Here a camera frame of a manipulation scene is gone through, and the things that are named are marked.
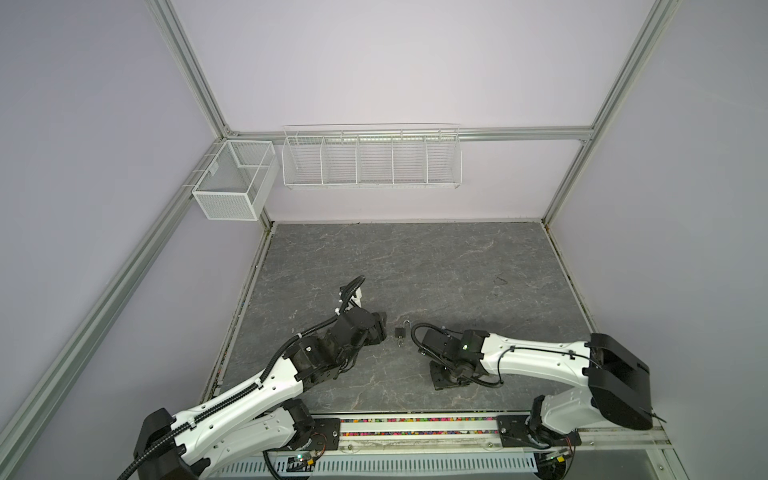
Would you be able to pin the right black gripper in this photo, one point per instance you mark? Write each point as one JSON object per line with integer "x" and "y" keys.
{"x": 437, "y": 381}

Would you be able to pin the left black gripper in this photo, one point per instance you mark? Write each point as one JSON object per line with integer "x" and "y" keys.
{"x": 378, "y": 331}

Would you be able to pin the dark grey padlock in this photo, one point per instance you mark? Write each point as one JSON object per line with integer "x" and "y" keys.
{"x": 402, "y": 332}

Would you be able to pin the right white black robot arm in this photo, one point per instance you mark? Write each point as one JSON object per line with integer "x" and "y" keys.
{"x": 606, "y": 380}

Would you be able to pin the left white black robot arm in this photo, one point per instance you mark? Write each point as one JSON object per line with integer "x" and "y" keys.
{"x": 264, "y": 412}

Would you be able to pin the white mesh box basket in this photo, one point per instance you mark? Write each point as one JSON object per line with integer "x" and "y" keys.
{"x": 237, "y": 181}

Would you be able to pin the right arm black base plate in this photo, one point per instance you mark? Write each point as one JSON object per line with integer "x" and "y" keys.
{"x": 515, "y": 431}

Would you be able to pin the white vented cable duct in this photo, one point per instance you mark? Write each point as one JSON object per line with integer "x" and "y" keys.
{"x": 409, "y": 465}

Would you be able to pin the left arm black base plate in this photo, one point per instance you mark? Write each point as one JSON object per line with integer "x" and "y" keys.
{"x": 321, "y": 434}

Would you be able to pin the white wire shelf basket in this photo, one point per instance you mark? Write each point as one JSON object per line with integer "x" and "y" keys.
{"x": 372, "y": 156}

